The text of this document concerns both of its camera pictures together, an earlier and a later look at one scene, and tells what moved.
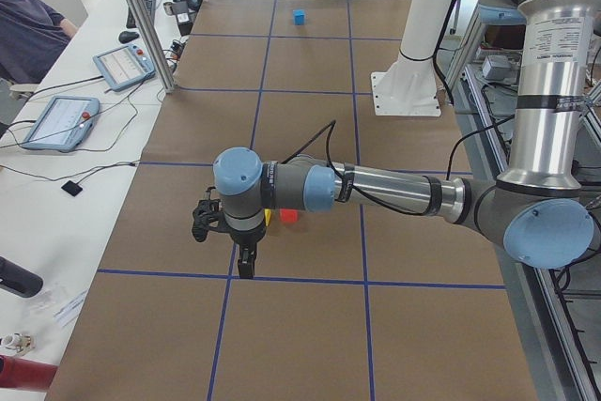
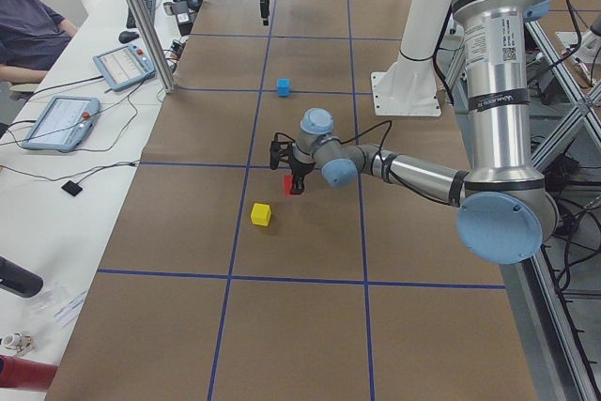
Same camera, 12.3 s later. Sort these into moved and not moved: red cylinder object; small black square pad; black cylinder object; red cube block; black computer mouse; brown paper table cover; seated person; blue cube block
Moved: blue cube block; red cube block
Not moved: red cylinder object; black cylinder object; brown paper table cover; black computer mouse; seated person; small black square pad
